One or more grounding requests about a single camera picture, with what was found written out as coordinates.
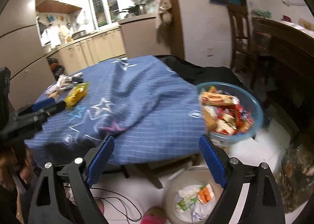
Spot grey refrigerator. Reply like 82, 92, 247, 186
1, 0, 55, 110

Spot dark wooden table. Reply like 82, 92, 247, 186
252, 17, 313, 80

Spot yellow snack packet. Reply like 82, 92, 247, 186
64, 83, 89, 108

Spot left hand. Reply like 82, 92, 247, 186
1, 143, 34, 192

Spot pink slipper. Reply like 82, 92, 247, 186
140, 207, 168, 224

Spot orange snack wrapper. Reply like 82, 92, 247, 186
197, 184, 215, 204

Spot blue checkered tablecloth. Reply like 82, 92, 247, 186
27, 56, 205, 165

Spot kitchen base cabinets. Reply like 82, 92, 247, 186
46, 14, 170, 74

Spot black garbage bag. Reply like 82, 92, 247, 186
276, 134, 313, 213

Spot white wrapper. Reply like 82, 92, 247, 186
175, 185, 210, 223

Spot blue plastic basin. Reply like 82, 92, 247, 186
196, 81, 263, 147

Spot green toothpaste box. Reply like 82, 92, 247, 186
176, 194, 197, 212

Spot kitchen window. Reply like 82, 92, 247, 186
89, 0, 120, 29

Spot wooden chair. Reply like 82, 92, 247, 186
227, 2, 256, 70

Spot hanging cloth bags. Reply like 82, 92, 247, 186
155, 0, 173, 29

